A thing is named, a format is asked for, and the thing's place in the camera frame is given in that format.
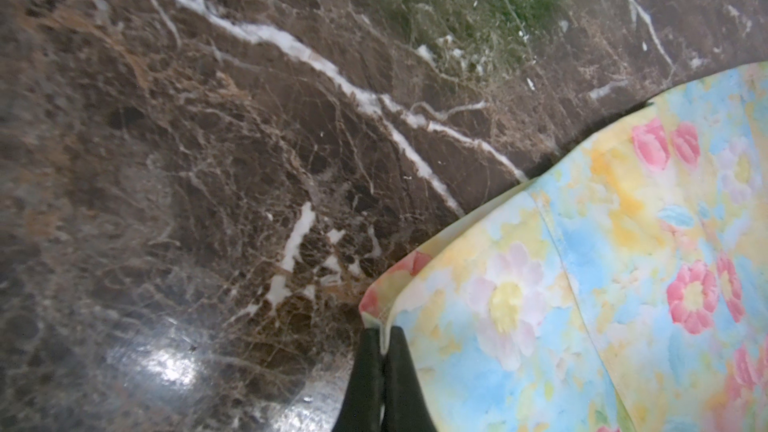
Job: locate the pastel floral skirt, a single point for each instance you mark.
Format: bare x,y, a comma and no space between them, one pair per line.
624,289

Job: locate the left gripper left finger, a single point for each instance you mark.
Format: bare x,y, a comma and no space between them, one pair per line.
361,409

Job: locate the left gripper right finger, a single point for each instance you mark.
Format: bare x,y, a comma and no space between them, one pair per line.
405,408

